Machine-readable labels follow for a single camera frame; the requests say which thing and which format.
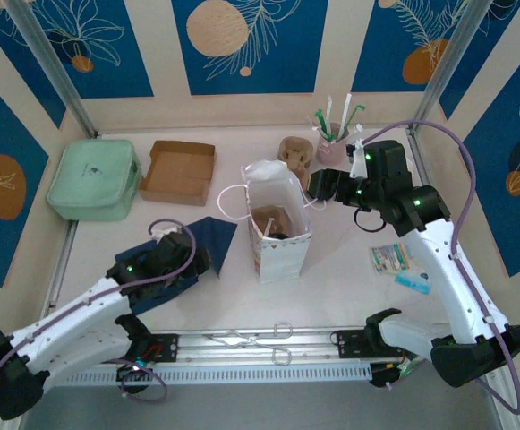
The dark blue napkin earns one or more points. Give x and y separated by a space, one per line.
215 242

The white paper-wrapped straw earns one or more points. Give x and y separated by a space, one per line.
270 226
328 112
315 124
355 131
345 112

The brown pulp cup carrier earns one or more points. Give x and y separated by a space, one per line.
259 215

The white paper gift bag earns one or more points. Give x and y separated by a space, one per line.
282 264

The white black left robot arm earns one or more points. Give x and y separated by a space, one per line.
76 309

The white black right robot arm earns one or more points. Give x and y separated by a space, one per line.
447 277

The pink straw holder cup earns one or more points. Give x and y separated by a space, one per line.
329 154

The stack of pulp cup carriers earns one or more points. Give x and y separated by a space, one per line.
293 150

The green plastic stirrer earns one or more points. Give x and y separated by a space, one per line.
321 118
351 117

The teal printed packet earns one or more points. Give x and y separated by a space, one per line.
400 256

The brown cardboard tray box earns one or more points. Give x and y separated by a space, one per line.
179 174

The metal scissors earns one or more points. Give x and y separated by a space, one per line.
237 339

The light blue packet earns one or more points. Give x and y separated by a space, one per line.
414 282

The black controller board with LED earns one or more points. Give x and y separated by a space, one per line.
382 376
134 368

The mint green lunch bag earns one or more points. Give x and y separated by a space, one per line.
91 179

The silver S-shaped hook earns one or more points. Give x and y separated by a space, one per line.
282 327

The aluminium frame post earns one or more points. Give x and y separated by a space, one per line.
449 58
49 58

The long aluminium base rail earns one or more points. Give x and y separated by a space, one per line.
304 342

